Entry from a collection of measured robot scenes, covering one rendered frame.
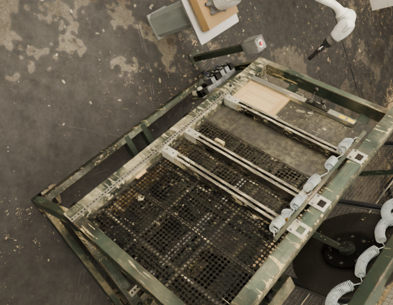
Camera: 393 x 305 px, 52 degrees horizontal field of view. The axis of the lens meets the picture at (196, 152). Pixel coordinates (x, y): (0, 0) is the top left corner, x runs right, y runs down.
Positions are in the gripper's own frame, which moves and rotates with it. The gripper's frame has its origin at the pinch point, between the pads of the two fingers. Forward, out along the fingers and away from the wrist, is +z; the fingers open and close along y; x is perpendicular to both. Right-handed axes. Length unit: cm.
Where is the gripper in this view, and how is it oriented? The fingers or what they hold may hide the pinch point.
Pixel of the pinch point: (311, 56)
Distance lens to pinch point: 335.5
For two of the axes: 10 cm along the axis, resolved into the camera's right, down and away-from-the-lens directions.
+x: -5.5, -8.3, 0.9
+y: 7.2, -4.1, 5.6
